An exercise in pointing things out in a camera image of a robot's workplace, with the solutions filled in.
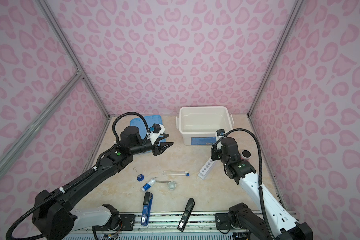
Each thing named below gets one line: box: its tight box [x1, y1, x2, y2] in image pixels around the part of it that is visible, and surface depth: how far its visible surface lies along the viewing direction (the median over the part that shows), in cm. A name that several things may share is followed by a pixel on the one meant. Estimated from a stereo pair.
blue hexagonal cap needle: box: [133, 167, 145, 182], surface depth 90 cm
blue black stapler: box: [140, 191, 154, 226], surface depth 77 cm
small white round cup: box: [167, 181, 176, 190], surface depth 84 cm
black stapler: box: [177, 198, 195, 232], surface depth 73 cm
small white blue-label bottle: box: [141, 177, 157, 192], surface depth 85 cm
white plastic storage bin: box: [175, 106, 235, 146], surface depth 104 cm
